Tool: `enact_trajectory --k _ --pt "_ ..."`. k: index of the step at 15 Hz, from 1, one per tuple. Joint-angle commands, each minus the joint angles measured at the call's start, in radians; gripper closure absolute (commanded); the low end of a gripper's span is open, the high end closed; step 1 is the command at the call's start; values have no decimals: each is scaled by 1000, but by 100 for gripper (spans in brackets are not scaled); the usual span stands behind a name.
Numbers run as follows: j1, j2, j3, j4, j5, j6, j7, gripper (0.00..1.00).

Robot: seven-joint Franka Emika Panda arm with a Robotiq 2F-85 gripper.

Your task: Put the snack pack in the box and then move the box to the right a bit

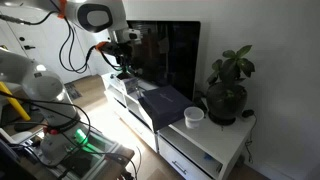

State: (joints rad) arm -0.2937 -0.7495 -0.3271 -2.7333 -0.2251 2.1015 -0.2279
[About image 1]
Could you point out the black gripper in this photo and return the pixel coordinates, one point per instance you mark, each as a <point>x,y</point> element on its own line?
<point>122,52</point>

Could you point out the yellow metal pole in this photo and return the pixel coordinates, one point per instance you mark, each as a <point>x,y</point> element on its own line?
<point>15,104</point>

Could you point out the large black television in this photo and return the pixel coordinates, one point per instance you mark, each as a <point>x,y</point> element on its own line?
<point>167,54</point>

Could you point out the white tv stand cabinet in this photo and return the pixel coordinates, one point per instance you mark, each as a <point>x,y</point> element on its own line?
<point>208,152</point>

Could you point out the white plastic cup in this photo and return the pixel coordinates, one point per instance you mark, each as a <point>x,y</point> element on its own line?
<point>193,117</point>

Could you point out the black power adapter with cable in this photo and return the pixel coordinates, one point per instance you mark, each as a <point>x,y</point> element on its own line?
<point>246,114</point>

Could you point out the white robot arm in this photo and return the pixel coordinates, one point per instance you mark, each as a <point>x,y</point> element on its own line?
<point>44,88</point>

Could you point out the dark navy flat box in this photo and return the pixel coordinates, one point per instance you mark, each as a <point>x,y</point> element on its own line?
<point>164,105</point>

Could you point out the potted green plant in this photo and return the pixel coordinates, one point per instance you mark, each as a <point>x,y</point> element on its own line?
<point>226,97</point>

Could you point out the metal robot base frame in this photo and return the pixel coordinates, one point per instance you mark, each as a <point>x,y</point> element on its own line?
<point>99,158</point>

